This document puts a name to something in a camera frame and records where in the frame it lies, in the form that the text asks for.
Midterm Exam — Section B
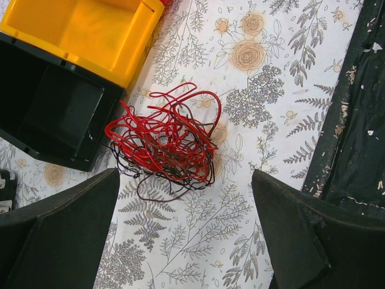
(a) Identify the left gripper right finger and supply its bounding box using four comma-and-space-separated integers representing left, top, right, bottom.
251, 170, 384, 288

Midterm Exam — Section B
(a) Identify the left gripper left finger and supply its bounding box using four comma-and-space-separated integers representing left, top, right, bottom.
1, 169, 120, 288

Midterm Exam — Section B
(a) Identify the red wire bundle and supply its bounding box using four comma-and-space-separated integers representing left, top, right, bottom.
104, 82, 223, 202

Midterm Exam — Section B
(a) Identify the black poker chip case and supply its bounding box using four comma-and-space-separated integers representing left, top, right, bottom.
0, 169, 17, 214

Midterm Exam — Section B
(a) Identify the left black bin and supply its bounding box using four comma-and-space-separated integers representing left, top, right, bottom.
1, 34, 126, 172

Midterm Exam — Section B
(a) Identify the yellow bin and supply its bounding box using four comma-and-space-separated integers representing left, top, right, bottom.
1, 0, 164, 88

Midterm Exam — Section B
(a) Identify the red bin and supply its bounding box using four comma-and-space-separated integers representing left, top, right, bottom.
160, 0, 174, 7

